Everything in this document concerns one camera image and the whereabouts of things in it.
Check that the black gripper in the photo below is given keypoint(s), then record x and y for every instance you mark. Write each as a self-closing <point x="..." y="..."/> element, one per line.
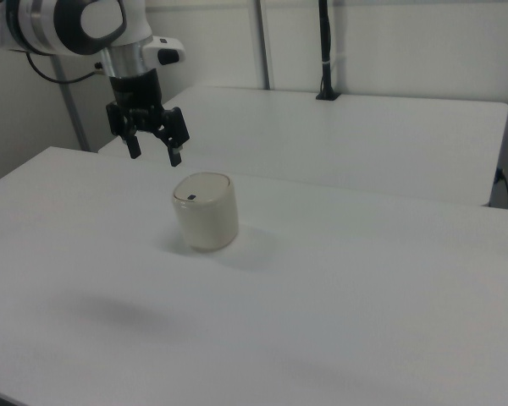
<point x="136" y="95"/>

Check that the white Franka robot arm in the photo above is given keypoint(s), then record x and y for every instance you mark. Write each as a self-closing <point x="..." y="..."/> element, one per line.
<point x="67" y="25"/>

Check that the small cream trash bin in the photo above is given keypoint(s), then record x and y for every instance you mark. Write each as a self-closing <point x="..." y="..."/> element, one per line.
<point x="205" y="215"/>

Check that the grey metal frame post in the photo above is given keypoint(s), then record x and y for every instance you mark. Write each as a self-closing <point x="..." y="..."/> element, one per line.
<point x="73" y="110"/>
<point x="263" y="42"/>

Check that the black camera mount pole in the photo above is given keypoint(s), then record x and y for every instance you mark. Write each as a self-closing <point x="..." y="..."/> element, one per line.
<point x="327" y="51"/>

